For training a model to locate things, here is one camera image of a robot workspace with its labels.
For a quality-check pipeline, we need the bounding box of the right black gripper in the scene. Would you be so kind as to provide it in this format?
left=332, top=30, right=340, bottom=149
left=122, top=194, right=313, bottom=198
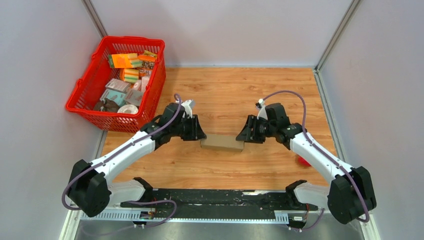
left=234, top=115, right=276, bottom=145

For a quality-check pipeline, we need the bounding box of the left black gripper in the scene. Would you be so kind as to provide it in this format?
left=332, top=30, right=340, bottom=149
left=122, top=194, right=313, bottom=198
left=171, top=115, right=208, bottom=142

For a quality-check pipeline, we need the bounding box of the brown cardboard box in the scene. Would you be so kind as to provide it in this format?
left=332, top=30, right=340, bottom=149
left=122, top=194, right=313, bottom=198
left=200, top=133, right=245, bottom=152

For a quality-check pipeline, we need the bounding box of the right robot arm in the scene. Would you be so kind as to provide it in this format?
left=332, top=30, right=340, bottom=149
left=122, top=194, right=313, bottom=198
left=235, top=103, right=377, bottom=224

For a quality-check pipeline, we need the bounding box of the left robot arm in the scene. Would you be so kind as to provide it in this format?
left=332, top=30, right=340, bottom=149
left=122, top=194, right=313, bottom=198
left=62, top=99, right=207, bottom=217

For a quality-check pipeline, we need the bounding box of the grey pink box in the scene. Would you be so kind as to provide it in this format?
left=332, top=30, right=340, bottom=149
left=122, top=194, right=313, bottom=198
left=124, top=88, right=144, bottom=107

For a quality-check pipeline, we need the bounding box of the teal patterned box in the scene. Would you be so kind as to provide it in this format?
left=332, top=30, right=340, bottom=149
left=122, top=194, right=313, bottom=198
left=99, top=88, right=126, bottom=107

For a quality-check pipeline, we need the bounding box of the orange box in basket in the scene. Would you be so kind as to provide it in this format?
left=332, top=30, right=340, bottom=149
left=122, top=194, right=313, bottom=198
left=107, top=53, right=143, bottom=69

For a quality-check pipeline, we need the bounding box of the red apple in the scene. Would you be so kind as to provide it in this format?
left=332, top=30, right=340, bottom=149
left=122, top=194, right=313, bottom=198
left=297, top=155, right=311, bottom=167

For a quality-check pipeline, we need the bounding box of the white tape roll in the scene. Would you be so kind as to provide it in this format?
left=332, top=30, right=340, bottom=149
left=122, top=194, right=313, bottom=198
left=117, top=104, right=139, bottom=115

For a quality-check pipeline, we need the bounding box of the striped sponge pack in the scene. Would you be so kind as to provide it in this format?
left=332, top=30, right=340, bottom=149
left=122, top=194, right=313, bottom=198
left=119, top=68, right=140, bottom=84

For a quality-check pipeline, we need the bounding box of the red plastic basket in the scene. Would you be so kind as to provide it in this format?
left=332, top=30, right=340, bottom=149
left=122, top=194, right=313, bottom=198
left=65, top=36, right=166, bottom=133

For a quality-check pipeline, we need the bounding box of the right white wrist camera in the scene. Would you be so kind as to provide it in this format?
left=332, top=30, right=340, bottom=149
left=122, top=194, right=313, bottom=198
left=255, top=98, right=268, bottom=120

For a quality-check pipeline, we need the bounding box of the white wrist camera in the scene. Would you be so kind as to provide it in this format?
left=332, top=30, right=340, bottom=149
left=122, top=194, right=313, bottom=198
left=255, top=98, right=268, bottom=120
left=181, top=99, right=195, bottom=119

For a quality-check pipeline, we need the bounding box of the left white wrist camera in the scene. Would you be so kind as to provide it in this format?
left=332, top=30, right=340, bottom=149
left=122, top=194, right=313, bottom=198
left=181, top=99, right=195, bottom=119

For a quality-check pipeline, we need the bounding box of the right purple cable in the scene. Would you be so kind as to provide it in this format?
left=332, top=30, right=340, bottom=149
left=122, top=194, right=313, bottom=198
left=256, top=90, right=371, bottom=232

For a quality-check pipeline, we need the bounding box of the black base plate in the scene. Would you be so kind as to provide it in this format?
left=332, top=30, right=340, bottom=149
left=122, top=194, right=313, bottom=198
left=120, top=188, right=318, bottom=221

